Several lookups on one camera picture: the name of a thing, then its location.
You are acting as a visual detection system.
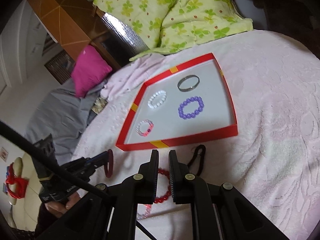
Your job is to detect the light pink bead bracelet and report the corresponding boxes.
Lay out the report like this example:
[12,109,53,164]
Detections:
[136,204,153,220]

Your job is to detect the red bead bracelet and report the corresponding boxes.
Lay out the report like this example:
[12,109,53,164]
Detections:
[153,168,173,204]

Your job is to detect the dark maroon bangle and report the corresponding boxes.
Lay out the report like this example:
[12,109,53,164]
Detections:
[104,149,114,178]

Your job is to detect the black hair tie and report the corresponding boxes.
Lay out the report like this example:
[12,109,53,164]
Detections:
[186,144,207,177]

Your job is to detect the person's left hand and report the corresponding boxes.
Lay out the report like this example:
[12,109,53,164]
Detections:
[45,192,81,218]

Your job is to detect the grey bed sheet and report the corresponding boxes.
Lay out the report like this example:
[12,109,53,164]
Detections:
[24,79,106,165]

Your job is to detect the red shallow box tray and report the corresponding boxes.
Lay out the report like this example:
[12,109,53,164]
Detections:
[116,53,238,151]

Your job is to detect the magenta pillow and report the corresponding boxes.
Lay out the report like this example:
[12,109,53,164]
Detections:
[71,45,112,98]

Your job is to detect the woven rattan drawer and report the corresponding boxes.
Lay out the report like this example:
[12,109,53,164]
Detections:
[44,50,75,85]

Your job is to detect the silver metal bangle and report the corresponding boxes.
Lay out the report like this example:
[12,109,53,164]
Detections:
[177,75,200,92]

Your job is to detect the silver insulation foil sheet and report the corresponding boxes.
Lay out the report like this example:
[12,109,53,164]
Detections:
[101,13,149,66]

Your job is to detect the orange wooden cabinet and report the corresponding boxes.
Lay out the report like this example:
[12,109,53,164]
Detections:
[27,0,120,70]

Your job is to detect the green clover pattern quilt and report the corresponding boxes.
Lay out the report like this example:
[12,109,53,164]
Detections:
[93,0,253,61]

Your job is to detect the pink bead bracelet with charm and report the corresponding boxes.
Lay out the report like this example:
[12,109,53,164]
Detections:
[135,119,155,138]

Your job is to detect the purple bead bracelet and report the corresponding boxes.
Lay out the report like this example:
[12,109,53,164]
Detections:
[177,96,205,120]

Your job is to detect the white bead bracelet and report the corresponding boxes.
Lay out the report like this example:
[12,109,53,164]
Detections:
[147,89,168,110]

